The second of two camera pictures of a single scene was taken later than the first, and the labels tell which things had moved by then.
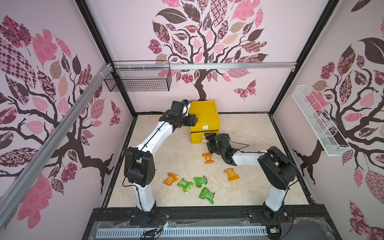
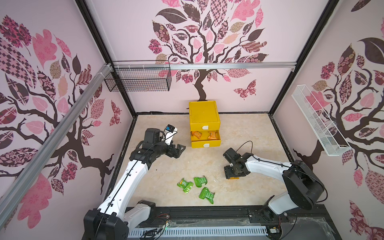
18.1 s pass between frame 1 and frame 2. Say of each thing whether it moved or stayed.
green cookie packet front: stayed
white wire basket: stayed
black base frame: stayed
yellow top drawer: stayed
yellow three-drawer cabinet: stayed
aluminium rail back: stayed
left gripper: moved
